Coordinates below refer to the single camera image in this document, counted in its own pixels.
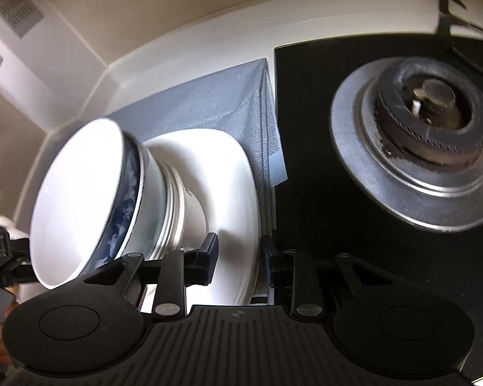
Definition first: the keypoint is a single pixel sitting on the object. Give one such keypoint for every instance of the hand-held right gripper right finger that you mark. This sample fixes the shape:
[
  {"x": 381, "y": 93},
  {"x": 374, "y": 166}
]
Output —
[{"x": 267, "y": 267}]

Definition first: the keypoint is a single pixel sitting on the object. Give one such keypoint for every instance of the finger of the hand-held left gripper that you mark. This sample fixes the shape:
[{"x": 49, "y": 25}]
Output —
[{"x": 20, "y": 275}]

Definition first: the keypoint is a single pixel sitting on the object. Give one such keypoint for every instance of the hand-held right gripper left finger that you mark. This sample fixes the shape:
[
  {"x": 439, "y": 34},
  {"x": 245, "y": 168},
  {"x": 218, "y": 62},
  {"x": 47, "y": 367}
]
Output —
[{"x": 209, "y": 261}]

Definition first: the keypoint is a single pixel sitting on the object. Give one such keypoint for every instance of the white embossed plate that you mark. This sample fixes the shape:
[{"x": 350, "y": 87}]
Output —
[{"x": 229, "y": 193}]

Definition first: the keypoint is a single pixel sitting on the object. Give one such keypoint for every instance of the white bowl with blue pattern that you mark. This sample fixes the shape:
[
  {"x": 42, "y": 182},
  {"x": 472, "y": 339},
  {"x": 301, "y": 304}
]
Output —
[{"x": 76, "y": 201}]

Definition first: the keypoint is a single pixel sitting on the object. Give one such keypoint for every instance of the black glass gas stove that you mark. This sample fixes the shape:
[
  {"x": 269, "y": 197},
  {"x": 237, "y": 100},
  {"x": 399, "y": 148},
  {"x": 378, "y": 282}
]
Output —
[{"x": 306, "y": 148}]

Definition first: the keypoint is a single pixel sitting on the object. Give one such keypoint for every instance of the grey cloth mat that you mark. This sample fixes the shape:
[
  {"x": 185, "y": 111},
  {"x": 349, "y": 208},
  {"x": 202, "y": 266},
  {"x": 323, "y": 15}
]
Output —
[{"x": 209, "y": 96}]

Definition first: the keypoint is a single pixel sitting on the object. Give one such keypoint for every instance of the black pan support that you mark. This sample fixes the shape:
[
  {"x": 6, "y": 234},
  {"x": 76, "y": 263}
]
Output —
[{"x": 444, "y": 12}]

